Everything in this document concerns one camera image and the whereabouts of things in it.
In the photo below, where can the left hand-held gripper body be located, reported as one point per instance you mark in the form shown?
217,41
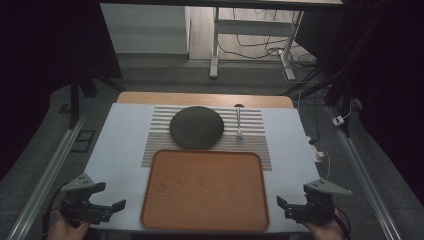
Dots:
78,208

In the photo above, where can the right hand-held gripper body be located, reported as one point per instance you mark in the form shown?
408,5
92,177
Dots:
315,208

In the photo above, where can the person's right hand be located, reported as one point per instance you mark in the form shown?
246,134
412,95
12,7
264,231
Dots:
325,230

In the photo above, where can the person's left hand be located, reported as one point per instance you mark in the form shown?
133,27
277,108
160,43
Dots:
63,230

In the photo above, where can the white plug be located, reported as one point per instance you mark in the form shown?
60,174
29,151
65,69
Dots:
318,155

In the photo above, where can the white table sheet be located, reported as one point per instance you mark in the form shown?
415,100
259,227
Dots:
120,140

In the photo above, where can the striped woven placemat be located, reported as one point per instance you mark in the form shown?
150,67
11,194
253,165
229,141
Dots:
248,148

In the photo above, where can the white adapter box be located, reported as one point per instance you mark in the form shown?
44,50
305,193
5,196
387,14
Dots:
338,121

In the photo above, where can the orange wooden tray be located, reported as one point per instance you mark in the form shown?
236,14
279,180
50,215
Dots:
205,191

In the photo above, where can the black stand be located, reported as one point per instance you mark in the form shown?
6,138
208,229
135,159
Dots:
74,100
345,86

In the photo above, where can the dark round plate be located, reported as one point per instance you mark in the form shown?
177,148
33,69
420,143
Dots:
196,128

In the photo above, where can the wooden table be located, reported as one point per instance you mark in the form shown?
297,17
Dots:
200,99

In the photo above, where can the white cabinet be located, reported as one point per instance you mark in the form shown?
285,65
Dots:
146,30

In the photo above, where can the aluminium rail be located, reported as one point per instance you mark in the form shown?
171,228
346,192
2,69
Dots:
363,180
46,180

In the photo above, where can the white desk frame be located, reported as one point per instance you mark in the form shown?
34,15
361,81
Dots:
215,50

